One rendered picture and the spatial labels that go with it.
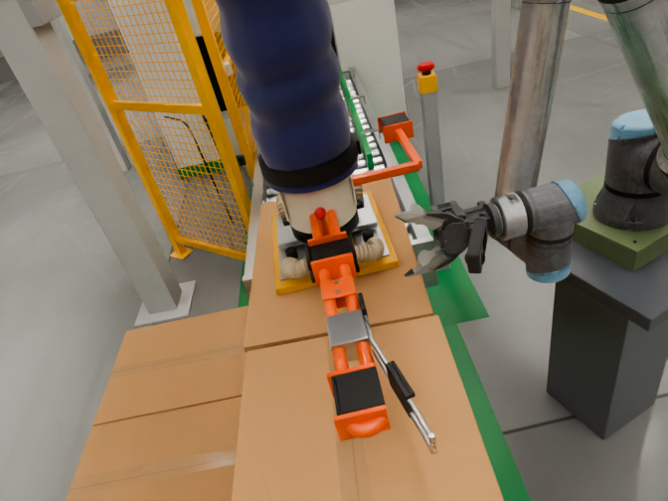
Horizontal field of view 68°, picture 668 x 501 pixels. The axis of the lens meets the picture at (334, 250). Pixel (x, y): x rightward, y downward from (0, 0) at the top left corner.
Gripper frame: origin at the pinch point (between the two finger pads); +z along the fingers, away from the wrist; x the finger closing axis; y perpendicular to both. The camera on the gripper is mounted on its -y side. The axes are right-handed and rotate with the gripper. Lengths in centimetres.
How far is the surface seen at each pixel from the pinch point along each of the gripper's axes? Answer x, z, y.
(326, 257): 1.7, 14.4, 0.9
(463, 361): -108, -27, 57
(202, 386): -52, 62, 27
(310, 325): -12.9, 21.3, -1.1
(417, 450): -12.9, 7.3, -34.3
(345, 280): 1.4, 11.9, -7.0
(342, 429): -0.2, 17.1, -36.4
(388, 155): -49, -22, 140
